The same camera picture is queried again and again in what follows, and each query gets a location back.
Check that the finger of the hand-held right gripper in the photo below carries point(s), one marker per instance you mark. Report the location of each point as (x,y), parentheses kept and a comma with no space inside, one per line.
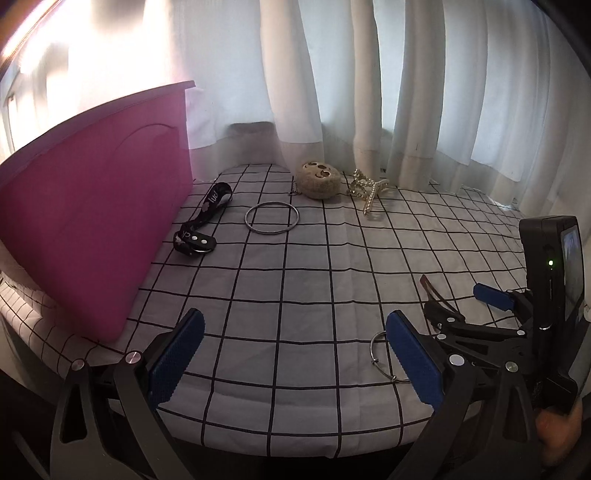
(494,295)
(466,334)

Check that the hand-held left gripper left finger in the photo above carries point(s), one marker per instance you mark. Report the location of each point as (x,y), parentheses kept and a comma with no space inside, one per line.
(178,355)

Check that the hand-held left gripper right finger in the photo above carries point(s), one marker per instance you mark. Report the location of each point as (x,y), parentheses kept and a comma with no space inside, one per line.
(413,360)

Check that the thin silver bangle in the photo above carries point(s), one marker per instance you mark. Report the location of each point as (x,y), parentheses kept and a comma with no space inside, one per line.
(251,225)

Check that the pink plastic bin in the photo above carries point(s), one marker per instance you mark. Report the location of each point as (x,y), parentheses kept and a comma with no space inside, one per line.
(92,207)

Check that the person's right hand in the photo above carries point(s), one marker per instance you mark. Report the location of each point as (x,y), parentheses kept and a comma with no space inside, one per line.
(558,434)

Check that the white black-checked cloth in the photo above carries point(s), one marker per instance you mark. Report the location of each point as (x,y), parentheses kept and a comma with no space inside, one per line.
(314,286)

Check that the white sheer curtain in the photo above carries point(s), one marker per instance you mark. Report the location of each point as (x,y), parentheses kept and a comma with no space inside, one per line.
(415,83)

